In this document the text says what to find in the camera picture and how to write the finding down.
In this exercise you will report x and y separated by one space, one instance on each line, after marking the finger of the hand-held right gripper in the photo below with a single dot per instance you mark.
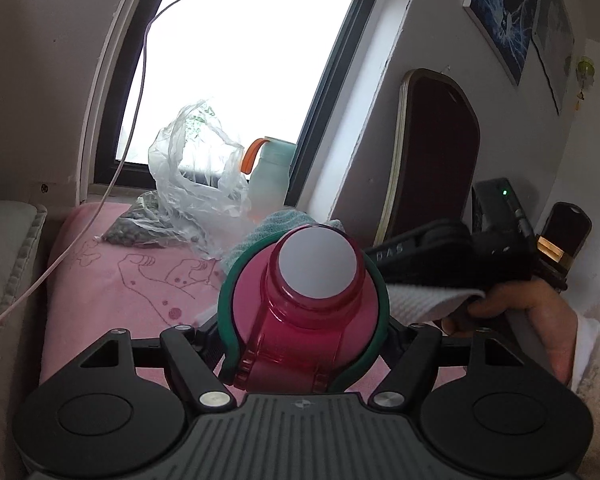
420 252

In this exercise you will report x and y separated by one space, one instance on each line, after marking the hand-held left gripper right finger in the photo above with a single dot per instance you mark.
414 355

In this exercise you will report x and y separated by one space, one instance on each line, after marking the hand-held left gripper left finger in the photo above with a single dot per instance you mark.
179 355

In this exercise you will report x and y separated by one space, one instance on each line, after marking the white cleaning cloth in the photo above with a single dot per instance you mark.
430 302

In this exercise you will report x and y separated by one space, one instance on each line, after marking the pink water bottle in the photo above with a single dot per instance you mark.
300 330

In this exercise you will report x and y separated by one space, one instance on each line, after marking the person's right hand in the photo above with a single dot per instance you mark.
525 310

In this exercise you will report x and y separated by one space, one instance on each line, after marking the pink printed blanket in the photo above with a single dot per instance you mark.
130 300

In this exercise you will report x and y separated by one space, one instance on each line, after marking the dark red chair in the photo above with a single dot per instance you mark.
435 160

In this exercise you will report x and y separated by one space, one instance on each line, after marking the bag of green beans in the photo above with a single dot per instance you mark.
130 225

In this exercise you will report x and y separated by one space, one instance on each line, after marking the teal towel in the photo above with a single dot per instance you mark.
275 227

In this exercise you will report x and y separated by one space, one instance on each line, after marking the clear plastic bag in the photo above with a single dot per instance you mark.
195 195

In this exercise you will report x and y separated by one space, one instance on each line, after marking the grey quilted cushion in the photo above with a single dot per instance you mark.
5 270

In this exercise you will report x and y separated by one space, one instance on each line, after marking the window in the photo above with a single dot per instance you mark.
240 60

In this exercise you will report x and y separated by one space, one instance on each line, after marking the green wall hook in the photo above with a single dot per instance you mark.
585 72

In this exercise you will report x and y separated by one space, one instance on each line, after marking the grey wall poster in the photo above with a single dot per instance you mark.
555 35

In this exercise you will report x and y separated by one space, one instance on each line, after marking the blue wall poster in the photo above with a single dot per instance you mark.
505 10

